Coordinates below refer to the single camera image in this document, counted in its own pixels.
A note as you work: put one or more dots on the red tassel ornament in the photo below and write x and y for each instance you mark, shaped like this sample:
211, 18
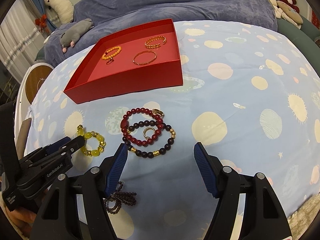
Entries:
41, 24

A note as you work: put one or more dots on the white lace curtain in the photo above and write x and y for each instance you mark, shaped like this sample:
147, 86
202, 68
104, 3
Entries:
21, 38

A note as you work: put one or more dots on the light blue planet bedsheet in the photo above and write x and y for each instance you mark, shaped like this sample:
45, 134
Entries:
249, 96

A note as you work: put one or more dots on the grey mouse plush toy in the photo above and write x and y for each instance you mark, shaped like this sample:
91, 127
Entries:
72, 35

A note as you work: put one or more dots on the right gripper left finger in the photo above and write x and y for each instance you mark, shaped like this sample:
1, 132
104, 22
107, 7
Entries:
95, 185

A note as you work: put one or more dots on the white striped plush pillow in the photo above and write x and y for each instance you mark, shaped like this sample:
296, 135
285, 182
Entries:
63, 8

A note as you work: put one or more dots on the red cardboard box tray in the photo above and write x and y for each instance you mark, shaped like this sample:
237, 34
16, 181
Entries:
107, 70

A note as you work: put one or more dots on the gold chain-link cuff bangle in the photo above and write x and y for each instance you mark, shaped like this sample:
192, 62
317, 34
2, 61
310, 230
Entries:
155, 42

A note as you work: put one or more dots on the green sofa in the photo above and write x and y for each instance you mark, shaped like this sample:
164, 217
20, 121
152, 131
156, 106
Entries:
301, 40

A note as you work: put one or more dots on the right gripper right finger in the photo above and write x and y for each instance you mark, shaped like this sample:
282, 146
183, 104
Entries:
226, 185

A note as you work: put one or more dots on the white round wooden stool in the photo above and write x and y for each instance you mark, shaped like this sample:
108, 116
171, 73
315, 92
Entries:
30, 85

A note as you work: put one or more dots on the person's left hand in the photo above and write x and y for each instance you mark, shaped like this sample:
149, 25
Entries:
21, 219

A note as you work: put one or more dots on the beige cookie plush toy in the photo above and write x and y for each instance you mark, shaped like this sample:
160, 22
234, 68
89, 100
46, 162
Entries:
282, 10

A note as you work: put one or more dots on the purple-blue plush blanket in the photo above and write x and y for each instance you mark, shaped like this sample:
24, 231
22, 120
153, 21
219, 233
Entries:
110, 16

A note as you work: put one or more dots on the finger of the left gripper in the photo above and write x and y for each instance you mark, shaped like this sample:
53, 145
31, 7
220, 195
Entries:
62, 152
51, 148

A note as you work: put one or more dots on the thin gold bangle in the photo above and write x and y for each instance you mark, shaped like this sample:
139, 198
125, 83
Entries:
144, 57

